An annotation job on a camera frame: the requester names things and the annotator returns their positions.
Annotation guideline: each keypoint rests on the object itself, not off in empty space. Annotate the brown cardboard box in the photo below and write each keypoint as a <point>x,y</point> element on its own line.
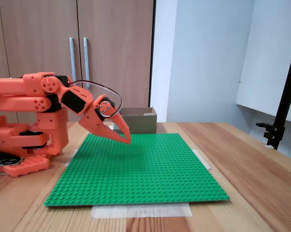
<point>145,123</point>

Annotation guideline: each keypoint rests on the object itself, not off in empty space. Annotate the green lego baseplate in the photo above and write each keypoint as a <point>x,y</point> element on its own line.
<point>135,174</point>

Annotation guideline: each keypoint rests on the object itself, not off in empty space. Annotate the short masking tape strip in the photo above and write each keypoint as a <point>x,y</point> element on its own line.
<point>70,159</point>
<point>203,160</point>

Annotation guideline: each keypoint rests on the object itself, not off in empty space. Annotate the brown wooden cabinet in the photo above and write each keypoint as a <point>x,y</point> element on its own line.
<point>39,36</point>

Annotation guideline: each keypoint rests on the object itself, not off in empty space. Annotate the long masking tape strip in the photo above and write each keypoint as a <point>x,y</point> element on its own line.
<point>140,211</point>

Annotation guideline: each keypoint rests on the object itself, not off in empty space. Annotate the white panel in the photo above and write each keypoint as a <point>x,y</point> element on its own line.
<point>263,60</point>

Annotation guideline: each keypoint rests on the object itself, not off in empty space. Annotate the small white tape piece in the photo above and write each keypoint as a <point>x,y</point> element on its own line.
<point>269,146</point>

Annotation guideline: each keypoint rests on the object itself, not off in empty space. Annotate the black camera stand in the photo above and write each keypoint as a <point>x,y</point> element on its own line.
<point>273,135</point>

